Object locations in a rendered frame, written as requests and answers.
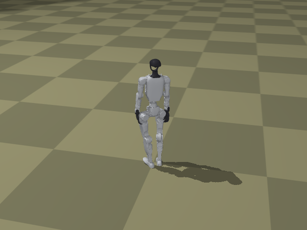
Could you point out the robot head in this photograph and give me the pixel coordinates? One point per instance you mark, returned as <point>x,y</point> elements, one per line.
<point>155,63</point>

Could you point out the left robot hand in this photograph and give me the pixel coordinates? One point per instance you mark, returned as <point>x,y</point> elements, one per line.
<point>137,115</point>

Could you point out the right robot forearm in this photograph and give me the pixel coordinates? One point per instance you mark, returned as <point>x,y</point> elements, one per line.
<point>166,102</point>

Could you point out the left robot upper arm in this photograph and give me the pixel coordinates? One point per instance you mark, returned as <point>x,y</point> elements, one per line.
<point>141,82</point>

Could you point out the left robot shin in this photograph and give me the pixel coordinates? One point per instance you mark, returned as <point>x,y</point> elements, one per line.
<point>148,149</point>

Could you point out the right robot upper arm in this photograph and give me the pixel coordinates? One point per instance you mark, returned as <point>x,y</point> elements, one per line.
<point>166,86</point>

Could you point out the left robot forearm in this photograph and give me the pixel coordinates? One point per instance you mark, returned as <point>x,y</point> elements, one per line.
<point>138,103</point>

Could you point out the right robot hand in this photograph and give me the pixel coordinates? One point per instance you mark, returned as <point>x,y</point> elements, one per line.
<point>166,118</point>

